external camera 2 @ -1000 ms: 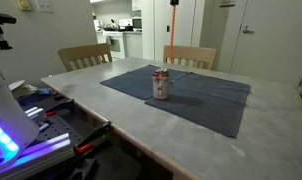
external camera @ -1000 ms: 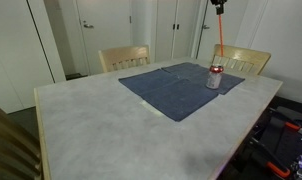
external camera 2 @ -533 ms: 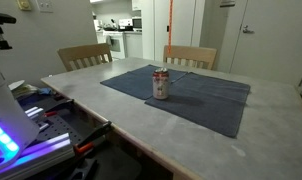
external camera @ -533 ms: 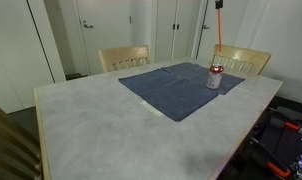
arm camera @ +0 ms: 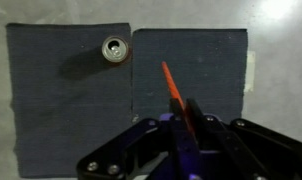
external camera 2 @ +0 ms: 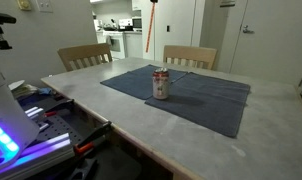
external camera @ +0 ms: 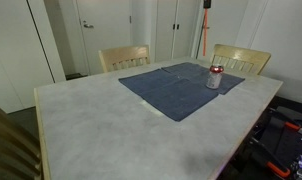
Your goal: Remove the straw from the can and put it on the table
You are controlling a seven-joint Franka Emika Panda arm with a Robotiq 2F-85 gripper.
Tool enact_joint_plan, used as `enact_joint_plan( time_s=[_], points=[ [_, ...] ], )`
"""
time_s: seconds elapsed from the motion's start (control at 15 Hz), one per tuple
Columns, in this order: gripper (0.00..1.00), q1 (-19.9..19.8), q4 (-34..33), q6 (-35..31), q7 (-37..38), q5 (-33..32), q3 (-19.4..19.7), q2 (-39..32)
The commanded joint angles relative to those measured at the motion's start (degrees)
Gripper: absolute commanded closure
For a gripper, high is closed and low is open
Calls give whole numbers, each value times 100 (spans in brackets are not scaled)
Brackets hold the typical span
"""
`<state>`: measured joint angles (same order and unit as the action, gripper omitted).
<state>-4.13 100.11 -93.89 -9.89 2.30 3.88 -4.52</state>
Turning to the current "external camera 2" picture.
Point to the silver red soda can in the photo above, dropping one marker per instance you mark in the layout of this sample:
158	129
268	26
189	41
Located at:
161	86

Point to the blue cloth under can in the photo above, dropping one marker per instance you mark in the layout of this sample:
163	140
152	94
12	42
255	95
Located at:
204	103

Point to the black microwave oven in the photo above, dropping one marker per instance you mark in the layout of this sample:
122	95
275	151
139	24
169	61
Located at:
137	22

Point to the white kitchen base cabinet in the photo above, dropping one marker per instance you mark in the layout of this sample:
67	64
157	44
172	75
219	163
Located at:
133	45

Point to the white kitchen stove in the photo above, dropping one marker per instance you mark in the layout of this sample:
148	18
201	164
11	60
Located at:
116	43

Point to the white door with lever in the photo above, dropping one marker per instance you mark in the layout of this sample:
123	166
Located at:
274	43

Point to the small blue rag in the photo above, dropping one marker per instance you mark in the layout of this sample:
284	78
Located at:
45	91

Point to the black perforated mounting board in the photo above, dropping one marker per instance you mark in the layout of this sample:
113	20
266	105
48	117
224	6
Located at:
61	128

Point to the white paper stack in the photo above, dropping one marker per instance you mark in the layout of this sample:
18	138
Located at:
22	89

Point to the black bar clamp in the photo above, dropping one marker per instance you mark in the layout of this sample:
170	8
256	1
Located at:
82	170

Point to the grey wall sign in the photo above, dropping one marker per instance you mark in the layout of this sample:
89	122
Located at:
227	3

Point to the white light switch plate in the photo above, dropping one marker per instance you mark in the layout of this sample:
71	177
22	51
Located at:
44	5

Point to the beige wall thermostat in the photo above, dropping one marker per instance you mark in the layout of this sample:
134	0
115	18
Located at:
24	4

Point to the black camera on mount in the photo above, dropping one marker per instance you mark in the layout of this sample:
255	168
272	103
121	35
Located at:
1	18

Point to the aluminium extrusion rail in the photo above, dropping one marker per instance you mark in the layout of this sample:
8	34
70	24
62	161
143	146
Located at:
47	150
34	112

